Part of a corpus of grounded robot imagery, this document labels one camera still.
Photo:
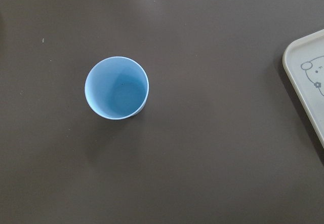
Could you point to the cream rectangular tray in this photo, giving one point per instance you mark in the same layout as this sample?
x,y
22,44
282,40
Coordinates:
x,y
303,64

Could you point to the blue cup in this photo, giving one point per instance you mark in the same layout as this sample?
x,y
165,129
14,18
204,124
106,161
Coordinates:
x,y
117,88

